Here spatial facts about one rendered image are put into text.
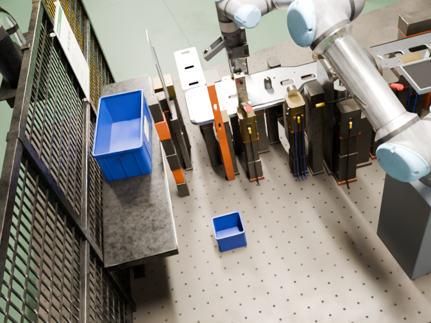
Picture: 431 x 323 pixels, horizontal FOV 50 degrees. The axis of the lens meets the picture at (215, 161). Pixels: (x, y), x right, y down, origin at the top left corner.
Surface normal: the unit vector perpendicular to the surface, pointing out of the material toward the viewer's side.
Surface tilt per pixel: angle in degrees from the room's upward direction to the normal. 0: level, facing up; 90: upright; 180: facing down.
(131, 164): 90
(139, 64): 0
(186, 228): 0
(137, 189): 0
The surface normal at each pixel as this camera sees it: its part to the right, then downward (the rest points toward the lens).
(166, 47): -0.17, -0.67
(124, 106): 0.09, 0.72
